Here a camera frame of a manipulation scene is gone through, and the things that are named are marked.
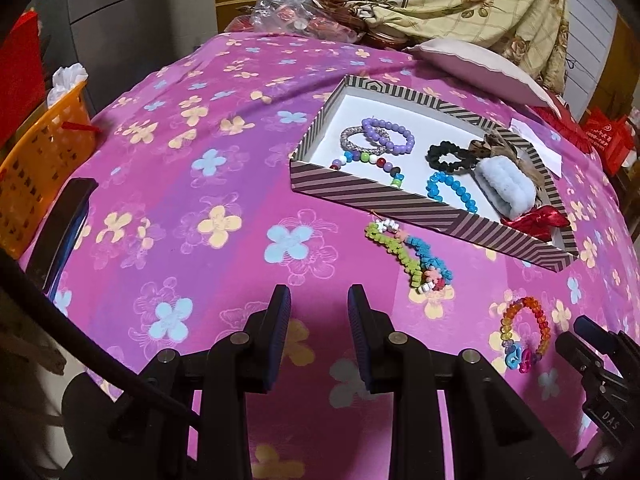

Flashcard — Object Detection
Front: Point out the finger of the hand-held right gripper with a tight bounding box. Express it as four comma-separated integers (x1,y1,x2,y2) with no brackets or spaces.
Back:
555,315,640,392

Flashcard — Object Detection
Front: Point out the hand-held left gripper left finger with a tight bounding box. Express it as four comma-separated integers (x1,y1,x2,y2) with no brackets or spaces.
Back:
107,284,292,480

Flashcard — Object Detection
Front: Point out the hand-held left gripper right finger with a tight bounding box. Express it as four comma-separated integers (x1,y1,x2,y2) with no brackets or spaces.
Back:
347,284,583,480

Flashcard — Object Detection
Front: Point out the rainbow bead bracelet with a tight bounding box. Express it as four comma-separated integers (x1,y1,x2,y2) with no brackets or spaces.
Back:
499,296,552,375

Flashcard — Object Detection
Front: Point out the green blue flower bead bracelet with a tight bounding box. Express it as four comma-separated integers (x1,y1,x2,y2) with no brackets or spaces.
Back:
364,220,453,296

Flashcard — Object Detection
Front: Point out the striped shallow cardboard box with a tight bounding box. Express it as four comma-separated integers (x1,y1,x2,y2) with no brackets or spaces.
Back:
290,74,578,272

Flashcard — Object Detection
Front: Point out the white fluffy scrunchie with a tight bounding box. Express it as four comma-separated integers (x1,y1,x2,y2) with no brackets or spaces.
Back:
472,156,538,218

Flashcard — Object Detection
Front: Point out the multicolour large bead bracelet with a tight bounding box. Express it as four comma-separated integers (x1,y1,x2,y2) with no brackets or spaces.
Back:
330,150,406,190

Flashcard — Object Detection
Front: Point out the black scrunchie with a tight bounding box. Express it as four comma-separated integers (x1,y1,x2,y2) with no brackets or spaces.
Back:
426,142,482,172

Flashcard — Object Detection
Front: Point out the silver sparkly bracelet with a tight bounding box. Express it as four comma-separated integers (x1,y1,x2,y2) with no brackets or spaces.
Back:
340,126,388,157

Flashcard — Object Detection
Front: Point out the purple bead bracelet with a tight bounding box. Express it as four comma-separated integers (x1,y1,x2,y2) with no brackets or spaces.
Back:
361,117,416,155

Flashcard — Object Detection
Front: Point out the red satin hair bow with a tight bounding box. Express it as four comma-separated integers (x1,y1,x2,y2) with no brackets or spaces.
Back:
501,207,571,238

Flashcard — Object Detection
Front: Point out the white paper sheet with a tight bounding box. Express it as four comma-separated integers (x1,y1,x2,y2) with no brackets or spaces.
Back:
507,116,563,178

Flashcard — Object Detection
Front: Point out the red shopping bag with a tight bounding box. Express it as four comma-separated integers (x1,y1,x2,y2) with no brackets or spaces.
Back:
585,107,636,176

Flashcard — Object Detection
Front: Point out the red frilled cushion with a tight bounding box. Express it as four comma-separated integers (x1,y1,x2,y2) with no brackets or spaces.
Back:
530,95,601,151

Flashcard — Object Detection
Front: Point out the brown spotted hair bow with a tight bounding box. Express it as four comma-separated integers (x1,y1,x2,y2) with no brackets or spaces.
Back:
470,127,551,196

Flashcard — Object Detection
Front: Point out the black flat board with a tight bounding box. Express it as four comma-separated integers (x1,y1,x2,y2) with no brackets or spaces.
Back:
25,177,99,301

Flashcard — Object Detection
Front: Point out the pale pink pillow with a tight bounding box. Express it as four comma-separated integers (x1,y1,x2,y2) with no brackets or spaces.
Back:
404,38,563,111

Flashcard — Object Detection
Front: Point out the brown round container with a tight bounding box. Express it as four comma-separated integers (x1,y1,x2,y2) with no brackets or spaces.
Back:
362,25,408,51

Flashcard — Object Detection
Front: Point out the orange plastic basket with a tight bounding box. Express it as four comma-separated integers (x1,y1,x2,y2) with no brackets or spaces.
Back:
0,80,101,261

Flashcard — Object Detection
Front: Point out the clear plastic bag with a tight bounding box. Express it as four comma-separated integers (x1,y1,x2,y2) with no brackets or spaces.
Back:
250,0,366,43

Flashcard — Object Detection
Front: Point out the white plastic bag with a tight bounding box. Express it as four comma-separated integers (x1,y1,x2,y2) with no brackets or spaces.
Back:
47,62,90,111

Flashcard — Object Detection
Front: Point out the grey cabinet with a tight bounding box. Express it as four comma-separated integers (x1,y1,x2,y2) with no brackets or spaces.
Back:
35,0,221,111

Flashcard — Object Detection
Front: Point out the red paper bag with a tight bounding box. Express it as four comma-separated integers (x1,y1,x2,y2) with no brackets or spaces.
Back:
0,10,46,126

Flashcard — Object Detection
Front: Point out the black cable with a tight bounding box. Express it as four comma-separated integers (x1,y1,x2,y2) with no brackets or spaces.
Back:
0,250,201,426

